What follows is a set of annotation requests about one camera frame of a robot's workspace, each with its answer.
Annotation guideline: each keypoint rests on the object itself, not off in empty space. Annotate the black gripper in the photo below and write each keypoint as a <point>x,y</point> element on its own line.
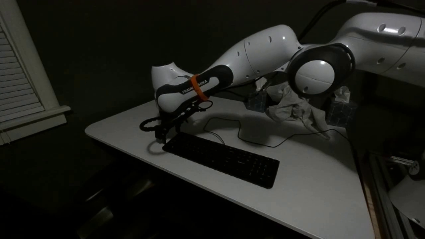
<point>176,116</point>

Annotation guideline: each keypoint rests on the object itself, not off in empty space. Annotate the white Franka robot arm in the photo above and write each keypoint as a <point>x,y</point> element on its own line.
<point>265,48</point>

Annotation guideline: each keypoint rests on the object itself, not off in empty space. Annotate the black computer keyboard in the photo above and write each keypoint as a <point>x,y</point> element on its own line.
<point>220,160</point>

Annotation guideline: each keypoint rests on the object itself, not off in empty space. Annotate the green tissue box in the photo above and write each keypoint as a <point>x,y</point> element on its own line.
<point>341,110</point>

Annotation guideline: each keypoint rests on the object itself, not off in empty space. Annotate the metal frame beside table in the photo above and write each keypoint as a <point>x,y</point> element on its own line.
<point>389,199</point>

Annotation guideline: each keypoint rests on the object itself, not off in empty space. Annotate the crumpled white cloth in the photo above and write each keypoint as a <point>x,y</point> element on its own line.
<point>287,106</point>

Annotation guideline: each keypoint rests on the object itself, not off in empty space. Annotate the white window blind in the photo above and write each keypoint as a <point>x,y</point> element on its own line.
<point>17,93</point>

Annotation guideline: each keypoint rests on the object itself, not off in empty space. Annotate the white window frame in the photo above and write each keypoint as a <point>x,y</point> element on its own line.
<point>44,117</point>

